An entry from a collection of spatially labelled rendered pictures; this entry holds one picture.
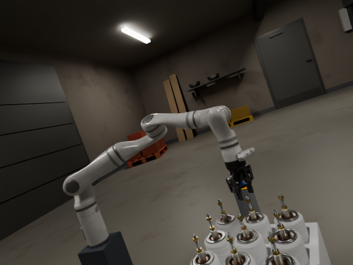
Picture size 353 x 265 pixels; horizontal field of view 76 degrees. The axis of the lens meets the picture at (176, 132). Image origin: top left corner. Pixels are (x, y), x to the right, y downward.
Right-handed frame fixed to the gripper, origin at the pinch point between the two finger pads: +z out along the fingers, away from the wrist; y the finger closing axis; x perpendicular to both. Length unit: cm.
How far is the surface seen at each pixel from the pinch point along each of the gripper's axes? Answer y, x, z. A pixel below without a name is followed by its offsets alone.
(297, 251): 10.1, 19.0, 12.5
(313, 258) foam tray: 5.9, 20.8, 17.1
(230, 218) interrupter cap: 2.6, -9.2, 9.8
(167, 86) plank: -434, -508, -147
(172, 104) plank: -421, -503, -85
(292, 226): 0.3, 14.1, 11.4
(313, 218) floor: -43, 1, 35
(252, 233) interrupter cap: 9.2, 4.7, 9.8
